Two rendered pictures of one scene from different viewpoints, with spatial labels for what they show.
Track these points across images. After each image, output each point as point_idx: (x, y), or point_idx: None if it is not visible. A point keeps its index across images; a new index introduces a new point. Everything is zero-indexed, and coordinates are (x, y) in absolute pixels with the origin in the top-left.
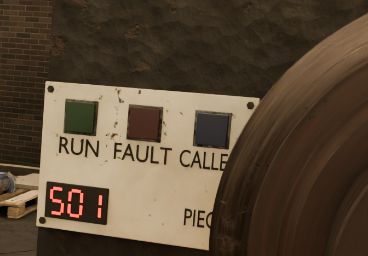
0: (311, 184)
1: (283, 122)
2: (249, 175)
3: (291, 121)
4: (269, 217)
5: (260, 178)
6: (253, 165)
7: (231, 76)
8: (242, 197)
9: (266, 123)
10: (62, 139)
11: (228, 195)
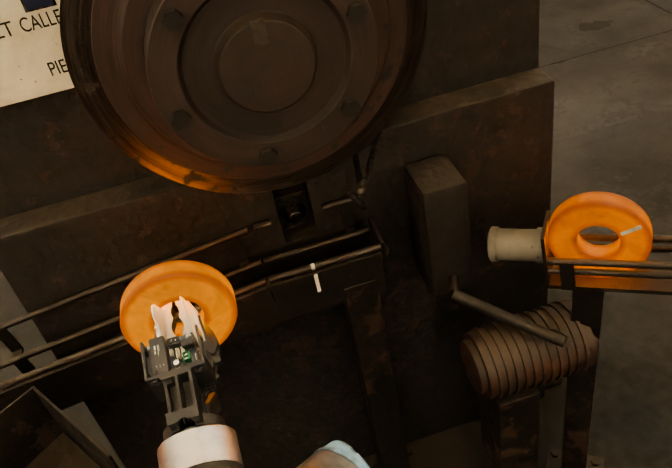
0: (121, 35)
1: None
2: (80, 38)
3: None
4: (106, 63)
5: (89, 37)
6: (80, 30)
7: None
8: (83, 54)
9: None
10: None
11: (73, 57)
